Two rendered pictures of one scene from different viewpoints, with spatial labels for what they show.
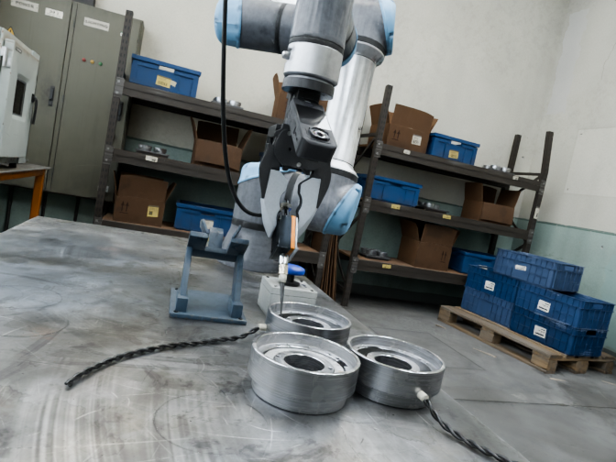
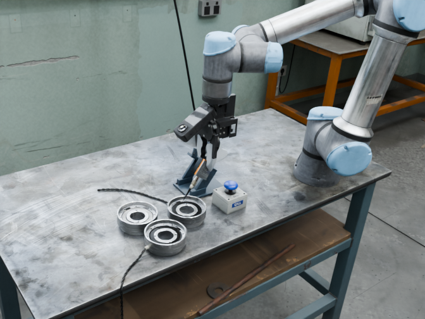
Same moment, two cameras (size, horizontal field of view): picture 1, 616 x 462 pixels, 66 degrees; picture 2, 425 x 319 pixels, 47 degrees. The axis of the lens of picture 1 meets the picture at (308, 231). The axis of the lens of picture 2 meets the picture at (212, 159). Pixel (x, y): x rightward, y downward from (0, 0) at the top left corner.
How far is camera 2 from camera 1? 1.24 m
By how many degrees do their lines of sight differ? 69
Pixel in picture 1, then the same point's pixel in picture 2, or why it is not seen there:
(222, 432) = (96, 218)
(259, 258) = (302, 173)
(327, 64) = (207, 90)
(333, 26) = (207, 71)
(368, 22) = (385, 8)
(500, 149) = not seen: outside the picture
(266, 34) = not seen: hidden behind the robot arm
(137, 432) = (85, 207)
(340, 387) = (124, 226)
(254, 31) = not seen: hidden behind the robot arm
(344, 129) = (353, 97)
